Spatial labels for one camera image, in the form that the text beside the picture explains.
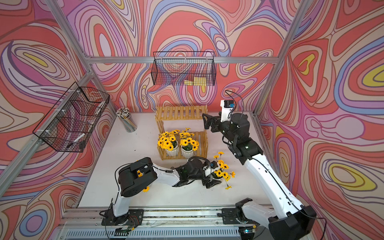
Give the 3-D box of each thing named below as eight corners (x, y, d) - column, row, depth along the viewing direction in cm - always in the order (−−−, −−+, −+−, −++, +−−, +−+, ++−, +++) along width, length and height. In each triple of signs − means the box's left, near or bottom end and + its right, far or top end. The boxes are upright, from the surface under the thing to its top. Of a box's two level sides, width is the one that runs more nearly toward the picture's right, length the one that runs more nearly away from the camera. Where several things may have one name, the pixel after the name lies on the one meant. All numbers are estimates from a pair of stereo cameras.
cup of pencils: (126, 133, 111) (115, 114, 96) (128, 126, 115) (118, 107, 100) (135, 133, 111) (126, 114, 95) (137, 125, 115) (129, 107, 100)
